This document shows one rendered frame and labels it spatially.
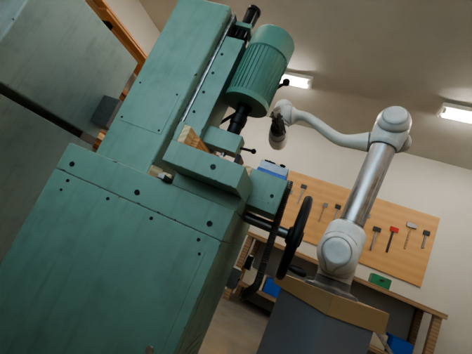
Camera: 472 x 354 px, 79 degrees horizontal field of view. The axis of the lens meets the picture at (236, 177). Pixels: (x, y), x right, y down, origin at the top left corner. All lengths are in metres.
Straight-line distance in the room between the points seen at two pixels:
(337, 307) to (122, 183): 0.92
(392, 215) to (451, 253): 0.77
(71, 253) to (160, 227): 0.27
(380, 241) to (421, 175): 1.06
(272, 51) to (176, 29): 0.38
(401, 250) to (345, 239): 3.14
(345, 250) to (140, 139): 0.84
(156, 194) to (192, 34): 0.65
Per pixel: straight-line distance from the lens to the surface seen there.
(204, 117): 1.05
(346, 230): 1.22
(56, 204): 1.01
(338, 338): 1.36
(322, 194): 4.28
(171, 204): 0.83
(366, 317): 1.44
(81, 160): 1.00
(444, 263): 4.44
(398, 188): 4.46
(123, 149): 1.07
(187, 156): 0.74
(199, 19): 1.26
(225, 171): 0.70
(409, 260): 4.31
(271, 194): 0.91
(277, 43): 1.17
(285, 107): 1.69
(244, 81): 1.08
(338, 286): 1.40
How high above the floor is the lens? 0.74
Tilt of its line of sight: 11 degrees up
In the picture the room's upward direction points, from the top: 23 degrees clockwise
